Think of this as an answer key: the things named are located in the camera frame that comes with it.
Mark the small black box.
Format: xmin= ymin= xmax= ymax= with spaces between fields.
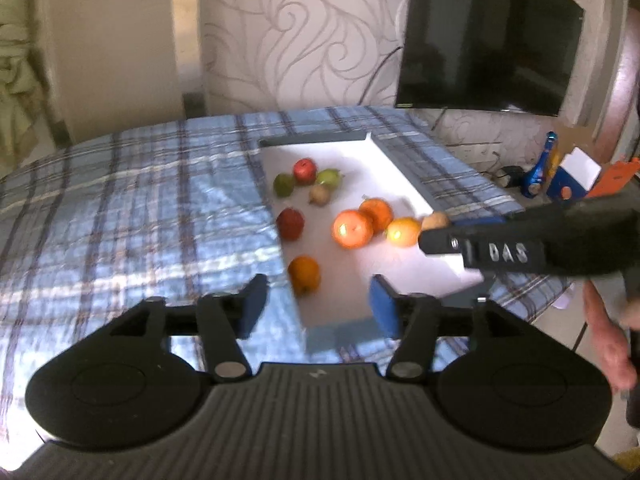
xmin=495 ymin=165 xmax=525 ymax=188

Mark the blue and orange carton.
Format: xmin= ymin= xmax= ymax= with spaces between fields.
xmin=546 ymin=147 xmax=601 ymax=203

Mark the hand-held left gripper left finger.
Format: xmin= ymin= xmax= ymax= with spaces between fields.
xmin=107 ymin=274 xmax=270 ymax=382

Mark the orange cardboard box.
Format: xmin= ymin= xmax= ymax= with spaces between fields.
xmin=585 ymin=157 xmax=640 ymax=198

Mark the small bright red apple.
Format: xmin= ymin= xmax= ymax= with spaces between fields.
xmin=293 ymin=158 xmax=318 ymax=185

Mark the cream curtain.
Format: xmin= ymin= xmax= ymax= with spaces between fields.
xmin=0 ymin=0 xmax=51 ymax=161

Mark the black flat television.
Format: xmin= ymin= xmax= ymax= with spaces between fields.
xmin=395 ymin=0 xmax=586 ymax=117

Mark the blue glass bottle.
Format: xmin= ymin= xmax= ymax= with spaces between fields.
xmin=520 ymin=131 xmax=558 ymax=198

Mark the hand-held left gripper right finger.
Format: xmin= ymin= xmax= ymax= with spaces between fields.
xmin=368 ymin=275 xmax=531 ymax=380

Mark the person's right hand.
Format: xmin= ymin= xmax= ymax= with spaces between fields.
xmin=582 ymin=280 xmax=638 ymax=391

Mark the blue plaid bed sheet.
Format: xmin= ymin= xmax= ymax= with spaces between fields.
xmin=0 ymin=105 xmax=576 ymax=461

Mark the white wall socket panel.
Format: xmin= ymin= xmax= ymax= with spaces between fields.
xmin=447 ymin=141 xmax=503 ymax=162

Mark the dark red apple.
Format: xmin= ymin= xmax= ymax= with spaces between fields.
xmin=276 ymin=208 xmax=306 ymax=241

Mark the orange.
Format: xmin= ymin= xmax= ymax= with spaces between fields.
xmin=332 ymin=209 xmax=375 ymax=249
xmin=386 ymin=217 xmax=422 ymax=247
xmin=287 ymin=255 xmax=321 ymax=295
xmin=359 ymin=196 xmax=396 ymax=233

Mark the grey tray with white inside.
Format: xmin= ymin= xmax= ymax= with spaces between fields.
xmin=257 ymin=131 xmax=493 ymax=356

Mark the brown wooden door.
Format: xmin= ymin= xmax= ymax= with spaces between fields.
xmin=597 ymin=0 xmax=640 ymax=166

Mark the black television power cable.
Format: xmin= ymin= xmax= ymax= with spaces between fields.
xmin=361 ymin=45 xmax=405 ymax=108

